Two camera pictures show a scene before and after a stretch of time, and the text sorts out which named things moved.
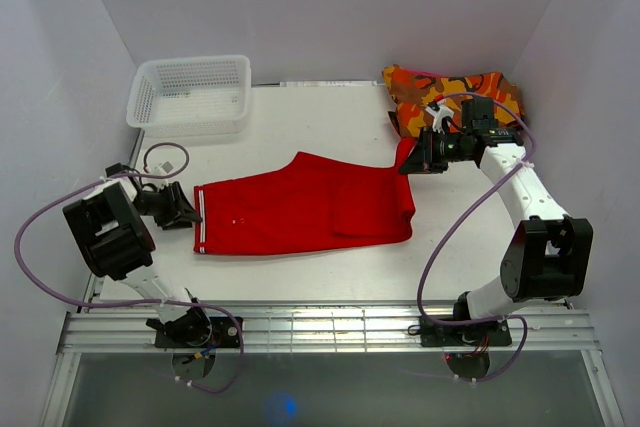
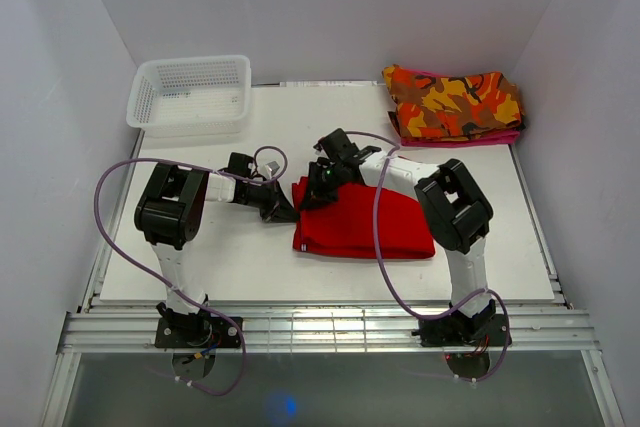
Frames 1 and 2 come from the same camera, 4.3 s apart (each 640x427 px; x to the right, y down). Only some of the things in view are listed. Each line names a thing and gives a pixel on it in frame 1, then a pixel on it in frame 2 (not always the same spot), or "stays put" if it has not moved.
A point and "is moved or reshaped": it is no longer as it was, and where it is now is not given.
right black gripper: [421, 159] to [316, 195]
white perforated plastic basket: [190, 96] stays put
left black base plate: [225, 334] stays put
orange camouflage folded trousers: [411, 92] stays put
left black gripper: [180, 205] to [275, 212]
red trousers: [310, 202] is moved or reshaped
